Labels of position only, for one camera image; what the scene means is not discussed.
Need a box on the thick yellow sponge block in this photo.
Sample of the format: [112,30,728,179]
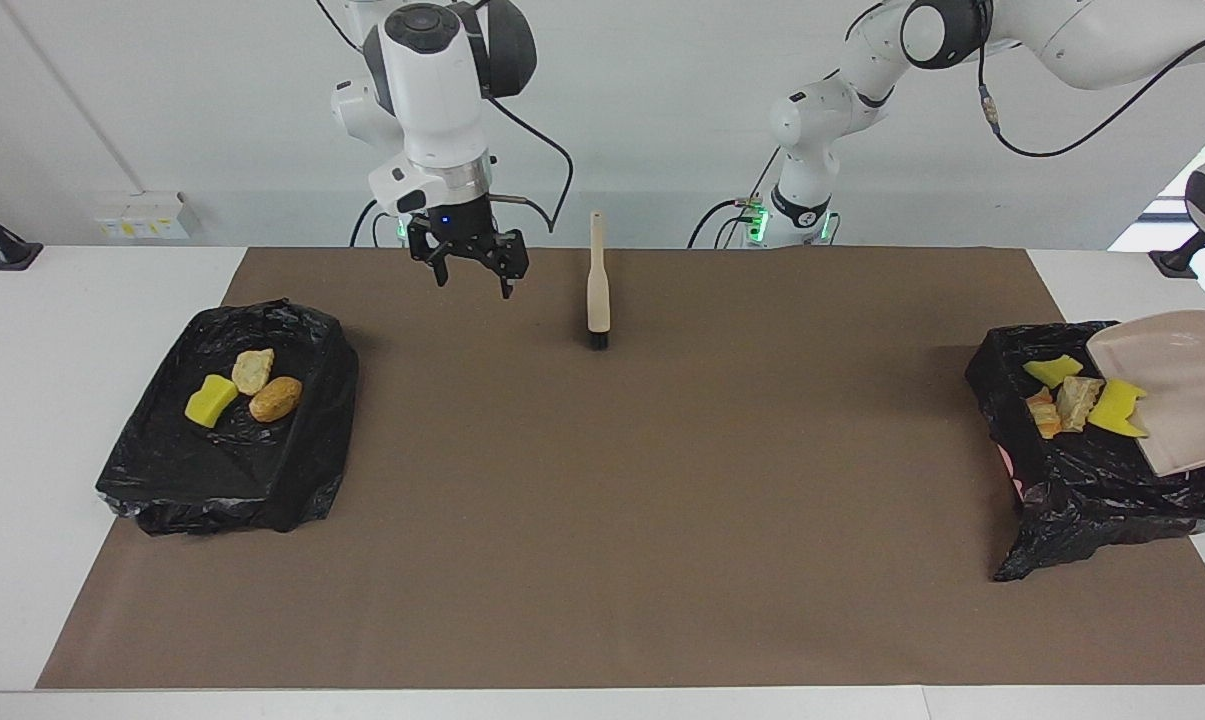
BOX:
[184,375,240,429]

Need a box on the brown table mat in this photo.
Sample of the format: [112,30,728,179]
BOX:
[35,247,1205,691]

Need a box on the striped orange croissant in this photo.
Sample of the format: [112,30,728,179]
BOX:
[231,348,276,397]

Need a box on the notched yellow sponge piece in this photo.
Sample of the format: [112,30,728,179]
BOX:
[1087,378,1150,439]

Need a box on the black angled stand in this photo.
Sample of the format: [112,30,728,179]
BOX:
[0,190,45,272]
[1149,232,1205,280]

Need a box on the black left arm base cable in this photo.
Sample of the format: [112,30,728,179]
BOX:
[687,155,788,248]

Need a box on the beige plastic dustpan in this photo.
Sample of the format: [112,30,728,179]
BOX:
[1085,310,1205,478]

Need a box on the beige handled black bristle brush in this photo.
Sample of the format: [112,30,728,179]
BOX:
[586,210,613,351]

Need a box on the black right arm base cable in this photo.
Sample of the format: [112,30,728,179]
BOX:
[349,193,403,248]

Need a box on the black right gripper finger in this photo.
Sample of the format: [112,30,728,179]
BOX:
[481,231,532,302]
[408,221,452,290]

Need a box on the yellow sponge wedge piece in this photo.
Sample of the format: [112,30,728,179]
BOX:
[1022,354,1086,390]

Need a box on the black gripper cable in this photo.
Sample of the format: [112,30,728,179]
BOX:
[976,28,1205,159]
[317,0,575,236]

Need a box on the brown bread bun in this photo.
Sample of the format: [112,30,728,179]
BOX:
[248,375,304,424]

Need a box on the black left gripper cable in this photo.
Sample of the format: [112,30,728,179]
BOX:
[976,28,1205,159]

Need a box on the white wall socket box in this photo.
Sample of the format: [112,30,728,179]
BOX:
[93,192,192,241]

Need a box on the black bag lined pink bin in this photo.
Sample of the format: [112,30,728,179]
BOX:
[965,320,1205,585]

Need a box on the black arm base cable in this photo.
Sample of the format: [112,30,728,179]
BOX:
[349,193,403,248]
[687,155,788,248]

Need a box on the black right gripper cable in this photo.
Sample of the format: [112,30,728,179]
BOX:
[317,0,575,236]

